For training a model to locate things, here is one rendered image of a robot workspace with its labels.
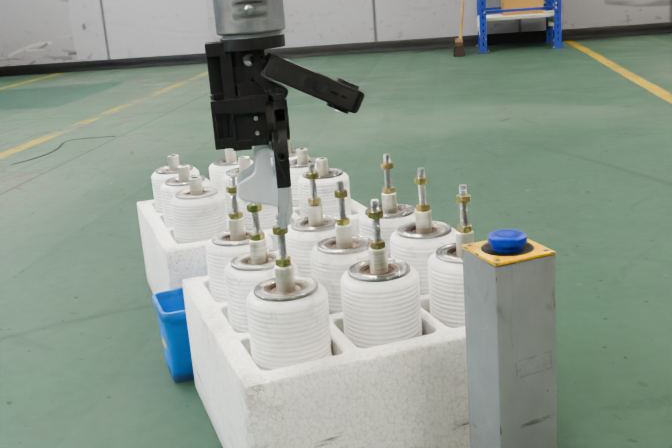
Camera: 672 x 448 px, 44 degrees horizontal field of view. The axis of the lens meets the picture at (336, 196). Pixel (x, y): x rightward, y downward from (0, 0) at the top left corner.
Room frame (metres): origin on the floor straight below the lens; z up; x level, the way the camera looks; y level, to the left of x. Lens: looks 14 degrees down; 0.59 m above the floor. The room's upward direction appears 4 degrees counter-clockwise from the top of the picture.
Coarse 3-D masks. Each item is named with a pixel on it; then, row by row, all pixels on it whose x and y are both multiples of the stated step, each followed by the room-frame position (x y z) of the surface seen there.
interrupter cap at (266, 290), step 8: (272, 280) 0.94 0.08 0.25; (296, 280) 0.94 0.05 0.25; (304, 280) 0.93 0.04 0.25; (312, 280) 0.93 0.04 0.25; (256, 288) 0.92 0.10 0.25; (264, 288) 0.92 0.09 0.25; (272, 288) 0.92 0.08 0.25; (296, 288) 0.92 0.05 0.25; (304, 288) 0.91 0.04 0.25; (312, 288) 0.90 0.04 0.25; (256, 296) 0.90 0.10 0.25; (264, 296) 0.89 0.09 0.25; (272, 296) 0.89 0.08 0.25; (280, 296) 0.89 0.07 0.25; (288, 296) 0.89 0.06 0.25; (296, 296) 0.88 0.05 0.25; (304, 296) 0.89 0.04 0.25
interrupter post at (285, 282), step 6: (276, 270) 0.91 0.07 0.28; (282, 270) 0.91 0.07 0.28; (288, 270) 0.91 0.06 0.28; (276, 276) 0.91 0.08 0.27; (282, 276) 0.91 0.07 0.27; (288, 276) 0.91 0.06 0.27; (276, 282) 0.91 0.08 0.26; (282, 282) 0.91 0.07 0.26; (288, 282) 0.91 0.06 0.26; (294, 282) 0.92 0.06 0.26; (282, 288) 0.91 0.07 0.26; (288, 288) 0.91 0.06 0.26; (294, 288) 0.91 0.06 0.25
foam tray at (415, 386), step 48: (192, 288) 1.14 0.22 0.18; (192, 336) 1.15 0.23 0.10; (240, 336) 0.96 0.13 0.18; (336, 336) 0.93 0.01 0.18; (432, 336) 0.91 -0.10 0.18; (240, 384) 0.84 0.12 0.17; (288, 384) 0.84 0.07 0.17; (336, 384) 0.85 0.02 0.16; (384, 384) 0.87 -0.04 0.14; (432, 384) 0.89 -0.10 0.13; (240, 432) 0.87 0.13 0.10; (288, 432) 0.83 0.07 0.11; (336, 432) 0.85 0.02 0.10; (384, 432) 0.87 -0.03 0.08; (432, 432) 0.89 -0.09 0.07
